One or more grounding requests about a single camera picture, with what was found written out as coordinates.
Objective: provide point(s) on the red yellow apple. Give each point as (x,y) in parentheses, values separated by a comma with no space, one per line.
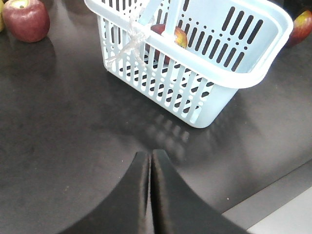
(179,38)

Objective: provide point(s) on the small red apple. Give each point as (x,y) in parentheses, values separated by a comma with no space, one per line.
(26,20)

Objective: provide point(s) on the light blue plastic basket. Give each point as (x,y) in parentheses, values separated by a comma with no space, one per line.
(231,46)

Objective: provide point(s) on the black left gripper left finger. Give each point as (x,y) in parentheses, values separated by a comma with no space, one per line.
(123,211)

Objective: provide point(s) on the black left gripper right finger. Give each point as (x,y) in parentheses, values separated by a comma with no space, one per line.
(177,209)

